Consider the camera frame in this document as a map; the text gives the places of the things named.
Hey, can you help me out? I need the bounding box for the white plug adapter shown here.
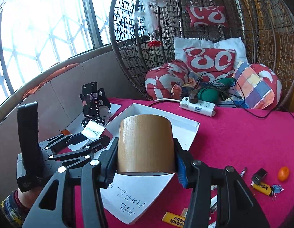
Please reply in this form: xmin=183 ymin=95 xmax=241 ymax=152
xmin=210 ymin=195 xmax=218 ymax=214

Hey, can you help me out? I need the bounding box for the black usb charger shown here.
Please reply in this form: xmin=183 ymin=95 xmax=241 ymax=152
xmin=251 ymin=168 xmax=267 ymax=184

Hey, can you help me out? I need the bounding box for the white red small carton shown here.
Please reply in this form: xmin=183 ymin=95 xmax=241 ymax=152
xmin=81 ymin=121 xmax=113 ymax=141

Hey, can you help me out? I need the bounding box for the brown packing tape roll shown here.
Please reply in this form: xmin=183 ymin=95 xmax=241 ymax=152
xmin=117 ymin=114 xmax=175 ymax=176

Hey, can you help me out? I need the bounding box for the orange tangerine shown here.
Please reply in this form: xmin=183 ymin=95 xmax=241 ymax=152
xmin=277 ymin=166 xmax=290 ymax=182

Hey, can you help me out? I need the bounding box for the black gel pen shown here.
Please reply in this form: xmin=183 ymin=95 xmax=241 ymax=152
xmin=240 ymin=167 xmax=247 ymax=178

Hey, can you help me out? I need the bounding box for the patterned sleeve left forearm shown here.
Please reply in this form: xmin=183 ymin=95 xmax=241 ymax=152
xmin=0 ymin=190 xmax=30 ymax=227

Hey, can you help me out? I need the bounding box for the person left hand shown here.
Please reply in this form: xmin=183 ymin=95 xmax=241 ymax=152
xmin=17 ymin=187 xmax=43 ymax=209

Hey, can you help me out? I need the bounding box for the small orange fruit left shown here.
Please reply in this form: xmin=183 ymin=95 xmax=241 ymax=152
xmin=60 ymin=129 xmax=70 ymax=136

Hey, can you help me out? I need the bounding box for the yellow black lighter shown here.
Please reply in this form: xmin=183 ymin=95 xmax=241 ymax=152
xmin=251 ymin=182 xmax=274 ymax=196

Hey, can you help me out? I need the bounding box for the white shallow tray box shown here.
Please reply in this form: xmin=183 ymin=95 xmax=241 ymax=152
xmin=100 ymin=103 xmax=200 ymax=225

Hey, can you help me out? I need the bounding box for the blue binder clip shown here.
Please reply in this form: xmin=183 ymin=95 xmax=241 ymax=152
xmin=272 ymin=185 xmax=284 ymax=201

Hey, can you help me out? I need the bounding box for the magenta tablecloth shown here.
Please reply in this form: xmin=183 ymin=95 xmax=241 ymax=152
xmin=56 ymin=97 xmax=294 ymax=228

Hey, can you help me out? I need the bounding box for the black smartphone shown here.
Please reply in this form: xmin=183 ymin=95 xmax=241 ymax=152
xmin=81 ymin=81 xmax=100 ymax=120

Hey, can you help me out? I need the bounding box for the white power strip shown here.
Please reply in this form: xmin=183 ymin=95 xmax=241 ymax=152
xmin=179 ymin=97 xmax=216 ymax=117

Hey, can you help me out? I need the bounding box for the red white seat cushion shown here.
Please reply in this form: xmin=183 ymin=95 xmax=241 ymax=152
xmin=144 ymin=60 xmax=283 ymax=110

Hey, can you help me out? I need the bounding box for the green cloth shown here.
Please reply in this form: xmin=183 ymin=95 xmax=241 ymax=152
xmin=197 ymin=77 xmax=236 ymax=104

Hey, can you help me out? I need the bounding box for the plaid colourful cushion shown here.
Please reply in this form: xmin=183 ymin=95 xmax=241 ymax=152
xmin=234 ymin=61 xmax=277 ymax=110

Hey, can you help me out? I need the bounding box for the red white back cushion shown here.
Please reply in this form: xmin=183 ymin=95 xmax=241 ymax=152
xmin=184 ymin=47 xmax=236 ymax=81

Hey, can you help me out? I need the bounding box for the wicker hanging egg chair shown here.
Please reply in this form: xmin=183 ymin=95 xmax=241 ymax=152
xmin=109 ymin=0 xmax=294 ymax=105

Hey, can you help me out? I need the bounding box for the white feather dreamcatcher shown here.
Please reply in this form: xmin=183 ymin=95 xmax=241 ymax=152
xmin=134 ymin=0 xmax=167 ymax=47

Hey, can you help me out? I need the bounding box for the red white small headrest pillow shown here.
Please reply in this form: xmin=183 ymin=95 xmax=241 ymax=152
xmin=186 ymin=4 xmax=229 ymax=28

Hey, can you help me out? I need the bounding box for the black power cable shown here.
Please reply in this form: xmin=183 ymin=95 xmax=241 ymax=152
xmin=170 ymin=70 xmax=294 ymax=129

